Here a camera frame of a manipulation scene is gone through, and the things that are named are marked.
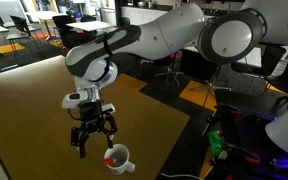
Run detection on black clamp with red handle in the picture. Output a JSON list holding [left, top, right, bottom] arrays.
[[202, 103, 242, 138]]

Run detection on black chair with chrome legs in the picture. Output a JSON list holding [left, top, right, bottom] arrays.
[[190, 63, 233, 109], [137, 53, 185, 87]]

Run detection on black cable bundle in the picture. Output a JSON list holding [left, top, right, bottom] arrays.
[[273, 94, 288, 116]]

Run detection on green clamp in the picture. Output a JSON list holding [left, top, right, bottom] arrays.
[[208, 130, 226, 159]]

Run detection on white counter cabinets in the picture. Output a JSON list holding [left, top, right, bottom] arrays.
[[120, 5, 168, 26]]

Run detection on black clamp with red handles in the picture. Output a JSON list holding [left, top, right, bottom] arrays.
[[212, 143, 262, 180]]

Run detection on wrist-mounted stereo camera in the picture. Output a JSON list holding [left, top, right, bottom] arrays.
[[101, 103, 116, 115]]

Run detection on black flat box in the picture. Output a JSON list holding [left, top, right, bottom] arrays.
[[247, 111, 278, 126]]

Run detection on stainless steel appliance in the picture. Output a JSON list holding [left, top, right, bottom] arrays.
[[98, 0, 117, 24]]

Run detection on white mug cup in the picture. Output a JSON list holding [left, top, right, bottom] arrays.
[[103, 143, 136, 176]]

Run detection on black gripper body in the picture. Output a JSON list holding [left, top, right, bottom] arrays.
[[78, 100, 108, 134]]

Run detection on long white table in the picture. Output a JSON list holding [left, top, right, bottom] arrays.
[[237, 46, 262, 68]]

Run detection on small white square table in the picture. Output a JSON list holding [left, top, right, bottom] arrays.
[[66, 20, 109, 33]]

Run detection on grey whiteboard panel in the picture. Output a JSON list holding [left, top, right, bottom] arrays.
[[0, 0, 28, 24]]

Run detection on white cable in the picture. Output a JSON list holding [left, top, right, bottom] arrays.
[[159, 172, 205, 180]]

